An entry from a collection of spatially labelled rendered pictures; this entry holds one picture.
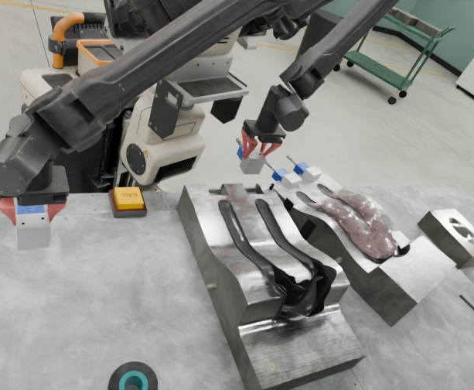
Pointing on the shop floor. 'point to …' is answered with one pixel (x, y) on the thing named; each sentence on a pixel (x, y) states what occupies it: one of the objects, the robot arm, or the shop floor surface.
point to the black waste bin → (318, 29)
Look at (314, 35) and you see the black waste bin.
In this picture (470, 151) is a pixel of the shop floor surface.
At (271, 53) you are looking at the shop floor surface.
